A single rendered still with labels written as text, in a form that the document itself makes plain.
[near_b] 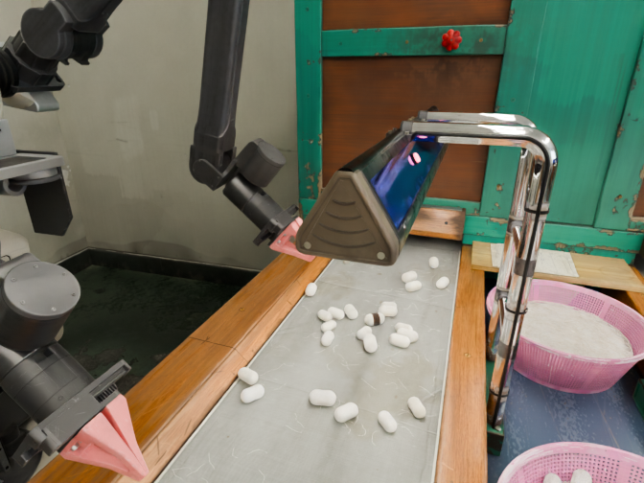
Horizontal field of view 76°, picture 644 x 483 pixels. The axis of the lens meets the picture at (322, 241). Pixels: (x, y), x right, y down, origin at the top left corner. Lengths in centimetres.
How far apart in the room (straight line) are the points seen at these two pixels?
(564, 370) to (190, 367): 59
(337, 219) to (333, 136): 84
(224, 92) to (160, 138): 175
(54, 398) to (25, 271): 12
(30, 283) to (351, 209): 28
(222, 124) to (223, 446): 49
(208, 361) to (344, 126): 70
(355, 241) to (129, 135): 234
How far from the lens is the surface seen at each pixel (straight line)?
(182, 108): 236
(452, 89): 107
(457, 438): 57
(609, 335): 93
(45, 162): 83
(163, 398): 63
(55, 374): 47
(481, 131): 50
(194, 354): 70
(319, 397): 61
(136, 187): 265
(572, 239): 114
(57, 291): 43
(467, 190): 110
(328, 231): 31
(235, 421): 61
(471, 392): 64
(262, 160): 72
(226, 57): 72
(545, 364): 80
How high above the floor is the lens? 117
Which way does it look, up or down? 22 degrees down
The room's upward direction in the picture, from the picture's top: straight up
